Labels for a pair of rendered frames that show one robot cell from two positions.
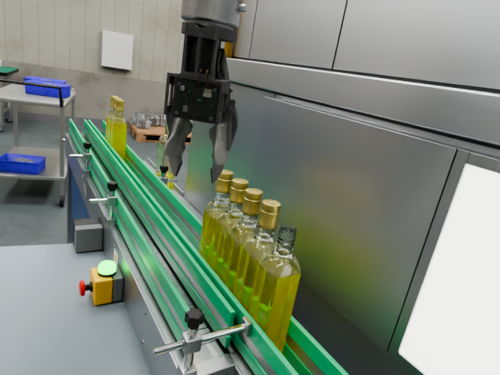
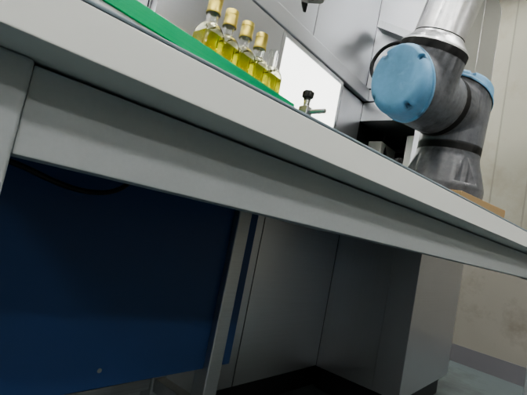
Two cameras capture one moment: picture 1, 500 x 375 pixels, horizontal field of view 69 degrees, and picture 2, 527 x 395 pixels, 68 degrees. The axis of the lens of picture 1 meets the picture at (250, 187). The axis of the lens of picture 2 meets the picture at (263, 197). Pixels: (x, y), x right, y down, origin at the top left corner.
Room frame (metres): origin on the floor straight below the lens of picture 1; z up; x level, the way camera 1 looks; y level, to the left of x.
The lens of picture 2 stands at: (0.78, 0.97, 0.64)
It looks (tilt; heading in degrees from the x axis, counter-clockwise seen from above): 5 degrees up; 255
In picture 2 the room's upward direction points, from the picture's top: 11 degrees clockwise
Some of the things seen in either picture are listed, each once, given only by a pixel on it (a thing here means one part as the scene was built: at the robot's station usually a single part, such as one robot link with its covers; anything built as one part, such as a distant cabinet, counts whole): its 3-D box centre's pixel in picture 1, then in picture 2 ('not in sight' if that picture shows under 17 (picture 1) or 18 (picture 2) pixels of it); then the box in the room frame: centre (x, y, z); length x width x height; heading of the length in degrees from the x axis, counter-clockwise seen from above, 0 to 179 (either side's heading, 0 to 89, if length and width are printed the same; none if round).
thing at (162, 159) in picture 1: (166, 155); not in sight; (1.34, 0.34, 1.01); 0.06 x 0.06 x 0.26; 41
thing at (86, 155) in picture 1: (80, 158); not in sight; (1.33, 0.67, 0.94); 0.07 x 0.04 x 0.13; 124
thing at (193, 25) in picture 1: (202, 75); not in sight; (0.50, 0.09, 1.36); 0.09 x 0.08 x 0.12; 177
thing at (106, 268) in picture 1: (107, 267); not in sight; (0.80, 0.33, 0.84); 0.04 x 0.04 x 0.03
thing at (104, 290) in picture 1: (105, 285); not in sight; (0.80, 0.33, 0.79); 0.07 x 0.07 x 0.07; 34
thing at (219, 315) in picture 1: (120, 175); not in sight; (1.26, 0.48, 0.92); 1.75 x 0.01 x 0.08; 34
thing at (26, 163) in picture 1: (36, 135); not in sight; (3.11, 1.96, 0.51); 1.09 x 0.64 x 1.03; 27
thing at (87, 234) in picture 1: (87, 234); not in sight; (1.03, 0.49, 0.79); 0.08 x 0.08 x 0.08; 34
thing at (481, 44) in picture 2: not in sight; (437, 60); (-0.46, -0.71, 1.69); 0.70 x 0.37 x 0.89; 34
